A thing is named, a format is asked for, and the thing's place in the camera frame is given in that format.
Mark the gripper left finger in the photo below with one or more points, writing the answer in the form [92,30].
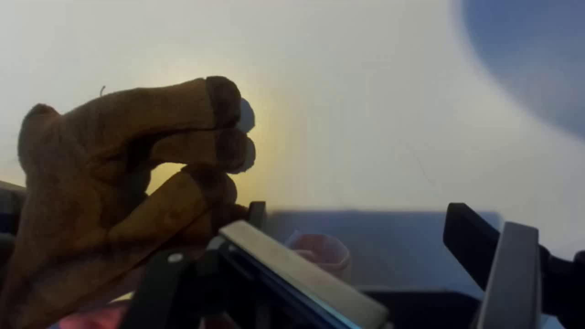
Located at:
[293,275]

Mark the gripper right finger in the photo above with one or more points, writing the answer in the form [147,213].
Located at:
[513,281]

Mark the brown plush toy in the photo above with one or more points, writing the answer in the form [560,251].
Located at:
[92,171]

